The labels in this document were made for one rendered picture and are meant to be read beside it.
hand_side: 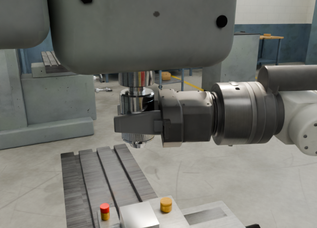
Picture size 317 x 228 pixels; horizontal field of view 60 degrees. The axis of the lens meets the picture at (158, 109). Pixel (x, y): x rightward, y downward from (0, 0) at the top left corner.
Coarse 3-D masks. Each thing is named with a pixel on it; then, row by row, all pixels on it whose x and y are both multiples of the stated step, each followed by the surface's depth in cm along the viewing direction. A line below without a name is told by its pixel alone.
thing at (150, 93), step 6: (126, 90) 37; (150, 90) 37; (120, 96) 36; (126, 96) 35; (132, 96) 35; (138, 96) 35; (144, 96) 35; (150, 96) 36; (126, 102) 36; (132, 102) 35; (138, 102) 35; (144, 102) 35
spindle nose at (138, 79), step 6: (132, 72) 34; (138, 72) 34; (144, 72) 34; (150, 72) 35; (120, 78) 35; (126, 78) 34; (132, 78) 34; (138, 78) 34; (144, 78) 34; (150, 78) 35; (120, 84) 36; (126, 84) 35; (132, 84) 34; (138, 84) 34; (144, 84) 35; (150, 84) 35
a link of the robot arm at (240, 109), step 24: (168, 96) 38; (192, 96) 38; (216, 96) 37; (240, 96) 35; (168, 120) 32; (192, 120) 34; (216, 120) 36; (240, 120) 35; (168, 144) 34; (216, 144) 39; (240, 144) 38
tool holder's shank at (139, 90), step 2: (128, 88) 37; (130, 88) 36; (132, 88) 36; (134, 88) 36; (136, 88) 36; (138, 88) 36; (140, 88) 36; (142, 88) 36; (144, 88) 37; (128, 90) 37; (130, 90) 36; (132, 90) 36; (134, 90) 36; (136, 90) 36; (138, 90) 36; (140, 90) 36; (142, 90) 36; (144, 90) 37; (130, 92) 36; (132, 92) 36; (134, 92) 36; (136, 92) 36; (138, 92) 36; (140, 92) 36; (142, 92) 36
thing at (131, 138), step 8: (120, 104) 37; (128, 104) 35; (136, 104) 35; (144, 104) 36; (152, 104) 37; (120, 112) 38; (128, 112) 36; (136, 112) 36; (128, 136) 37; (136, 136) 37; (144, 136) 37; (152, 136) 38
